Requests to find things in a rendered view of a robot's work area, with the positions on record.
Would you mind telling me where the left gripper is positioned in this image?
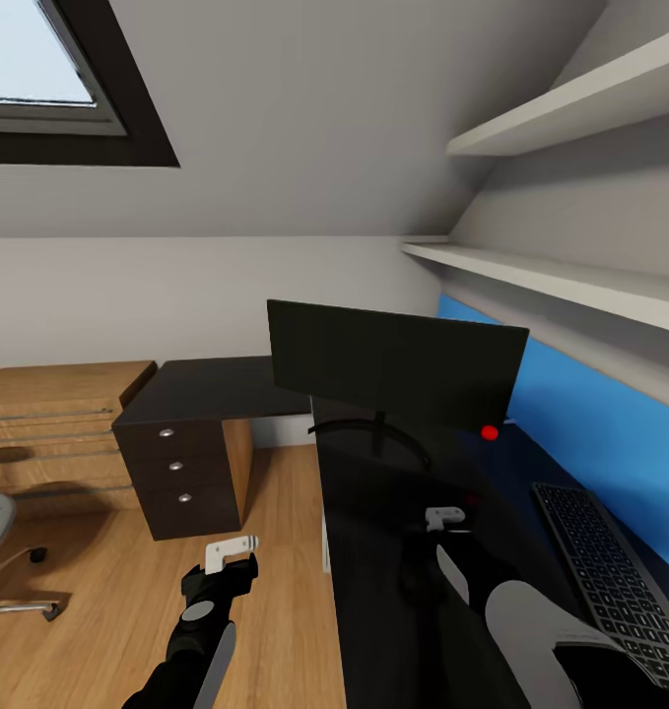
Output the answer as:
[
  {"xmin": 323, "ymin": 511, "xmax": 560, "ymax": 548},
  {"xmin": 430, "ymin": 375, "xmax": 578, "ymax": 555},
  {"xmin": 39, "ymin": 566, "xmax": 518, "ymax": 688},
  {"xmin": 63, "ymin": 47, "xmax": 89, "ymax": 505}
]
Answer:
[{"xmin": 183, "ymin": 551, "xmax": 258, "ymax": 606}]

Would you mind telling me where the keyboard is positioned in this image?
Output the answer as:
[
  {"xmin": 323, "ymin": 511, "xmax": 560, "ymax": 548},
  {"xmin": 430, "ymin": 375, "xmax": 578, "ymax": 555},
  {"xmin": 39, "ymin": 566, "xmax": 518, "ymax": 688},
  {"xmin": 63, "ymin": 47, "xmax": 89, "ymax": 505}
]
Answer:
[{"xmin": 532, "ymin": 483, "xmax": 669, "ymax": 690}]

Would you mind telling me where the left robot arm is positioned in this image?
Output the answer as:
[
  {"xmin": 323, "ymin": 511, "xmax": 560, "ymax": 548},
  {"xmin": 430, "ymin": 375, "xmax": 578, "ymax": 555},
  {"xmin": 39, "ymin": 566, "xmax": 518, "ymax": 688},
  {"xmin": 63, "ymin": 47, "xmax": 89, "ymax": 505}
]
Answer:
[{"xmin": 121, "ymin": 535, "xmax": 258, "ymax": 709}]

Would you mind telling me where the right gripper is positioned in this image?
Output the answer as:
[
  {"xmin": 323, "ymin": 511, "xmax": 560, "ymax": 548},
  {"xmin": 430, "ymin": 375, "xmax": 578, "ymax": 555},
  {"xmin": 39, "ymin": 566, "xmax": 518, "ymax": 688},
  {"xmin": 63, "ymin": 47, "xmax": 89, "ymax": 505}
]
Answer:
[{"xmin": 401, "ymin": 530, "xmax": 440, "ymax": 562}]

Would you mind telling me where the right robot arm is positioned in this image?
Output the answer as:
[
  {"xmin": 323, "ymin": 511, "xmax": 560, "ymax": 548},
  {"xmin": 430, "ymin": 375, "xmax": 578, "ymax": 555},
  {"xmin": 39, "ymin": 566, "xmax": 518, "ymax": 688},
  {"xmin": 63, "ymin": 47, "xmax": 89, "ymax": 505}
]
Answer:
[{"xmin": 401, "ymin": 507, "xmax": 669, "ymax": 709}]

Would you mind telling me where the monitor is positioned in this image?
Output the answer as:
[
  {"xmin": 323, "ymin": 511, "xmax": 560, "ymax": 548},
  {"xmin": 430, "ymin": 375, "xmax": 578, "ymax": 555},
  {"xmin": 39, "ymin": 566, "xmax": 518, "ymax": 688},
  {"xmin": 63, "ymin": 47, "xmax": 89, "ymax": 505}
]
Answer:
[{"xmin": 267, "ymin": 298, "xmax": 531, "ymax": 468}]

